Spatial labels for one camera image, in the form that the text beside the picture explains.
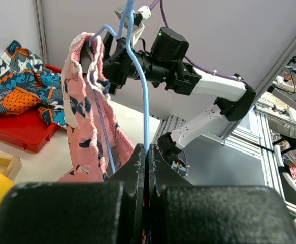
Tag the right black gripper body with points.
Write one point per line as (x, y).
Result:
(117, 67)

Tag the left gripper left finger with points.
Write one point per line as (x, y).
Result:
(108, 212)

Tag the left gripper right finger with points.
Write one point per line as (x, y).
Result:
(183, 213)

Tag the pink patterned shorts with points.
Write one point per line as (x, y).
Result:
(95, 138)

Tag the blue orange graphic shorts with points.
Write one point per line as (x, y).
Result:
(26, 83)

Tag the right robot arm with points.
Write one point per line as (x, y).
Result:
(164, 64)

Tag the red plastic tray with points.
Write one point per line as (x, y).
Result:
(26, 131)

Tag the wooden clothes rack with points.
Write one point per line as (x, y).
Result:
(10, 165)

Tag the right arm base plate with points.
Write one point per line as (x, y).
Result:
(181, 166)

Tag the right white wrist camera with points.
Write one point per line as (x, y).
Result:
(139, 16)

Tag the aluminium mounting rail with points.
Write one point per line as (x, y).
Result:
(167, 125)

